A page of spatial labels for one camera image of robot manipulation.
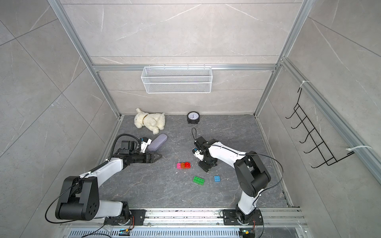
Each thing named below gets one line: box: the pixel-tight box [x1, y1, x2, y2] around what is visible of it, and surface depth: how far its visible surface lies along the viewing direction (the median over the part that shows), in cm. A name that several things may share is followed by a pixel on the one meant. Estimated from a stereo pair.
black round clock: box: [187, 111, 200, 124], surface depth 117 cm
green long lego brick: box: [192, 176, 205, 186], surface depth 86 cm
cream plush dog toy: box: [133, 107, 166, 135], surface depth 109 cm
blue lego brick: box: [213, 175, 221, 182], surface depth 87 cm
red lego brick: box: [184, 161, 191, 170], surface depth 92 cm
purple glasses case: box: [147, 133, 168, 152], surface depth 103 cm
